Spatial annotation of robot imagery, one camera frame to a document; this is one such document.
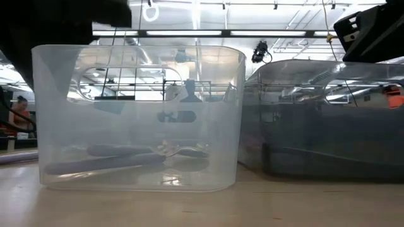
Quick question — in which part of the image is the hanging cable yellow tag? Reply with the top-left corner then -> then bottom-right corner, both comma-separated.
321,0 -> 359,108

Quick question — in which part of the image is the clear plastic bin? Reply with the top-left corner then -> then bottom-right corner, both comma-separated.
31,44 -> 247,192

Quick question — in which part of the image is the person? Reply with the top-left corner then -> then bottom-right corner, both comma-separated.
8,95 -> 33,139
381,84 -> 404,110

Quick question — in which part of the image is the silver spoon lavender handle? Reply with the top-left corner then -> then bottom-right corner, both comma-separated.
44,146 -> 211,176
0,151 -> 39,165

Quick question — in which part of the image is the white hanging ring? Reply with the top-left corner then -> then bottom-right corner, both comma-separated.
141,3 -> 160,23

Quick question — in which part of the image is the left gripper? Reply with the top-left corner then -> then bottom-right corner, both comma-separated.
0,0 -> 133,92

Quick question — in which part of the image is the black overhead camera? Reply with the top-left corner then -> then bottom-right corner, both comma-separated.
251,40 -> 273,64

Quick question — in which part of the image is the overhead LED light bar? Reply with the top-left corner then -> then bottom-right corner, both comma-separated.
91,29 -> 336,39

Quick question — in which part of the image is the dark grey plastic bin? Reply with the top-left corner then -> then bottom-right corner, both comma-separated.
238,59 -> 404,180

